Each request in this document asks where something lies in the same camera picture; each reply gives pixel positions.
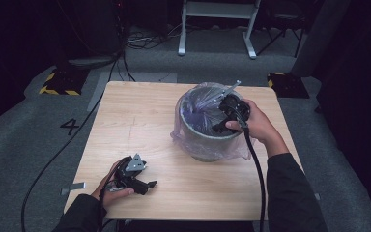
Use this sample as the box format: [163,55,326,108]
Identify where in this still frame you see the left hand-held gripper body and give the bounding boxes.
[113,153,150,196]

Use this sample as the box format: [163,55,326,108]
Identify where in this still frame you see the black tripod stand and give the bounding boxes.
[256,13,307,58]

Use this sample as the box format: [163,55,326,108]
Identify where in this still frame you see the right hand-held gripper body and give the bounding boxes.
[202,80,251,131]

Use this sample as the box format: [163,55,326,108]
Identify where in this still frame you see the hand-held gripper cable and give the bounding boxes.
[97,156,133,232]
[236,107,268,232]

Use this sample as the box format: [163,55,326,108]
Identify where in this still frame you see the black floor cable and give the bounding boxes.
[20,47,127,232]

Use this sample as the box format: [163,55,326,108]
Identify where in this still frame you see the person's right hand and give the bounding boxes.
[225,98,290,159]

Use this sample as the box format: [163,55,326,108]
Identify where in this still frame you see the purple plastic bag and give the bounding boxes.
[169,81,254,162]

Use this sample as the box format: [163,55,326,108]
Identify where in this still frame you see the bundle of floor cables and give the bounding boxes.
[125,23,183,51]

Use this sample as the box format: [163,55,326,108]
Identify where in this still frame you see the person's left hand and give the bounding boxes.
[91,159,135,210]

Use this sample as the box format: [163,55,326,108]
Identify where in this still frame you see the right hand-held gripper cable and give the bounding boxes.
[236,107,268,232]

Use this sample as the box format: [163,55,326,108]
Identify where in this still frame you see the white metal stand frame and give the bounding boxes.
[177,0,262,60]

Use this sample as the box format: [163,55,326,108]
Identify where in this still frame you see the dark equipment rack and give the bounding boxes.
[56,0,125,66]

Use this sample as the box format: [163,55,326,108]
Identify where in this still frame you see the black yellow striped base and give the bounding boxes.
[38,66,90,97]
[267,72,311,100]

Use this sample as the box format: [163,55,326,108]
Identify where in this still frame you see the left hand-held gripper cable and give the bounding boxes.
[97,156,133,232]

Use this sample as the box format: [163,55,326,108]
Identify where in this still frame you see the grey pillar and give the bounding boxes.
[290,0,352,78]

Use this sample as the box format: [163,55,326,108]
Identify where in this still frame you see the green plastic trash bin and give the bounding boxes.
[177,84,249,162]

